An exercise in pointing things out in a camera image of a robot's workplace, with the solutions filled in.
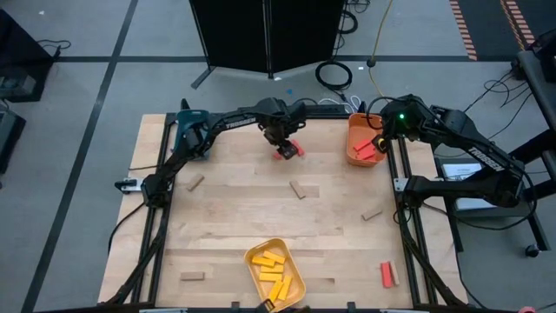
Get black cable bundle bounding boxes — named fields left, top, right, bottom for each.
left=334, top=0, right=371, bottom=62

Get black floor cables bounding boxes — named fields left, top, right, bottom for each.
left=460, top=69, right=535, bottom=144

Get black cable with plug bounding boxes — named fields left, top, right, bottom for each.
left=37, top=38, right=73, bottom=60

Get yellow extension cable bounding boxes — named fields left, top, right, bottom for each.
left=367, top=0, right=397, bottom=114

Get white paper sheet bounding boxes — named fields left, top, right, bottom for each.
left=440, top=163, right=500, bottom=213

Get white cable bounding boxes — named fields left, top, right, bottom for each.
left=316, top=94, right=363, bottom=114

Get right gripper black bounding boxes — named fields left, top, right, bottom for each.
left=372, top=95, right=421, bottom=153

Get yellow plastic bin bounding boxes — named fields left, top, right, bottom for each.
left=242, top=236, right=308, bottom=313

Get black equipment stand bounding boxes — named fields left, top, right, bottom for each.
left=434, top=128, right=556, bottom=253

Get large black cabinet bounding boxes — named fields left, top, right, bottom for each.
left=0, top=8, right=56, bottom=104

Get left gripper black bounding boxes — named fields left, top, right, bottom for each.
left=259, top=97, right=308, bottom=161

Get teal plastic bin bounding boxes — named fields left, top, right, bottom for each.
left=173, top=108, right=212, bottom=161

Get orange plastic bin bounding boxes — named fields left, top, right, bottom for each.
left=346, top=112, right=387, bottom=169

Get long black bar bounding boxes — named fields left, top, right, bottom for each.
left=306, top=103, right=348, bottom=117

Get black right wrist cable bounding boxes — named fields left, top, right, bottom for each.
left=367, top=95, right=394, bottom=131

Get coiled black floor cable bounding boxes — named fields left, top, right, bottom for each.
left=314, top=59, right=354, bottom=92

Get black aluminium table frame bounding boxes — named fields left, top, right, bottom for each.
left=99, top=110, right=470, bottom=313

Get black folding divider screen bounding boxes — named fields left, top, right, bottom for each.
left=189, top=0, right=348, bottom=90

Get orange striped floor tape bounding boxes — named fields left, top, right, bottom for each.
left=449, top=0, right=479, bottom=62
left=499, top=0, right=538, bottom=51

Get small black equipment box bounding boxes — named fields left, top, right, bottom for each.
left=0, top=108, right=27, bottom=175

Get black left base cable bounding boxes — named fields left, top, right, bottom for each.
left=107, top=202, right=147, bottom=256

